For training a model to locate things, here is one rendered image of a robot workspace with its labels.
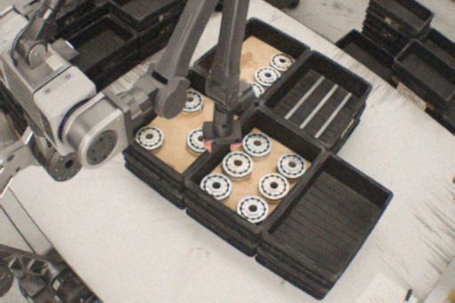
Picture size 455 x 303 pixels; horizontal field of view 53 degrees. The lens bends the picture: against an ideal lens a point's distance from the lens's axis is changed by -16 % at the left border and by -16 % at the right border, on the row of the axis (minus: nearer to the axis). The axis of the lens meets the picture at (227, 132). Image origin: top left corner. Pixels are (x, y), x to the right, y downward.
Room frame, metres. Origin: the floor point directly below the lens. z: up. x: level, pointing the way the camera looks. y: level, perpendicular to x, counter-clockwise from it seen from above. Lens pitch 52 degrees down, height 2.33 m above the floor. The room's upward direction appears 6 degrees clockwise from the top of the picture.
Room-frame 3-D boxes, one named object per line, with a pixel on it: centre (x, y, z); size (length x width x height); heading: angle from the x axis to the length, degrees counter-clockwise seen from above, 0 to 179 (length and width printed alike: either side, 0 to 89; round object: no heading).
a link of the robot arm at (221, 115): (0.92, 0.01, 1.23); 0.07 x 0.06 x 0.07; 141
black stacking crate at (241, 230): (0.97, -0.11, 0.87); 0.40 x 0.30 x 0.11; 147
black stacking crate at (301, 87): (1.31, -0.33, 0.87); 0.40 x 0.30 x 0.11; 147
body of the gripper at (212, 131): (0.92, 0.02, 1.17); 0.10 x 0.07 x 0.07; 102
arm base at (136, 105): (0.72, 0.22, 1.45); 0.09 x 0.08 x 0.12; 51
